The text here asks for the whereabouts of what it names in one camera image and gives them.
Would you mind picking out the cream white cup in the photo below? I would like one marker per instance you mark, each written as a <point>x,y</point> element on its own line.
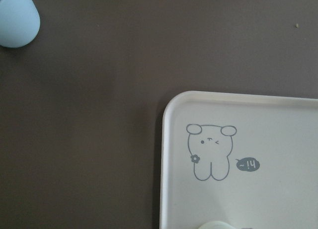
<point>214,225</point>

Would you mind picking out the light blue cup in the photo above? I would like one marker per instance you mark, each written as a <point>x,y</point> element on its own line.
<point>19,22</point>

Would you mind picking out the cream rabbit tray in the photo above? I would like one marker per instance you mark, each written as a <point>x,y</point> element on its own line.
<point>239,161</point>

